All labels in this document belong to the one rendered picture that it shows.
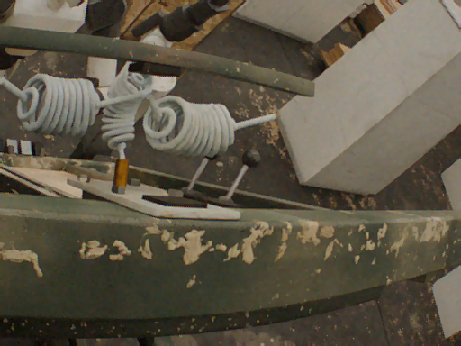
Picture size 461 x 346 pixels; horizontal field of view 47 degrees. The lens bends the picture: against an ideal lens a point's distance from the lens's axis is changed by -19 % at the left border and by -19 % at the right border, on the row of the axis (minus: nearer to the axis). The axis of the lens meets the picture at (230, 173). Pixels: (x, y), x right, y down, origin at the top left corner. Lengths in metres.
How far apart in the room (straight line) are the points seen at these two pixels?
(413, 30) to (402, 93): 0.45
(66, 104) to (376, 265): 0.46
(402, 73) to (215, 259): 3.18
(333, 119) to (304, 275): 3.32
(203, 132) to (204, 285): 0.21
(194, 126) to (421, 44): 3.03
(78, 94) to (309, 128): 3.56
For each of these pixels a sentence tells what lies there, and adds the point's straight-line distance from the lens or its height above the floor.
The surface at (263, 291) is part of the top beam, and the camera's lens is 0.65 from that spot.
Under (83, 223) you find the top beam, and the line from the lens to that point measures 0.50.
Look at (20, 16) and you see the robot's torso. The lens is 1.54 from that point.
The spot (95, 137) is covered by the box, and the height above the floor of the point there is 0.85.
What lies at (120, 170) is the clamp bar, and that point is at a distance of 0.69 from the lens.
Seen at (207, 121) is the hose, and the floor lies 1.83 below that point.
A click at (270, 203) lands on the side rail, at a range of 1.50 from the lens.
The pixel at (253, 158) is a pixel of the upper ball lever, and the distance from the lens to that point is 1.30.
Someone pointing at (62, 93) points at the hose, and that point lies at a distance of 0.61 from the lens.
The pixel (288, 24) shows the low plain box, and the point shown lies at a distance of 5.26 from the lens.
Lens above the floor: 2.26
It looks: 37 degrees down
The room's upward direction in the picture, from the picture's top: 50 degrees clockwise
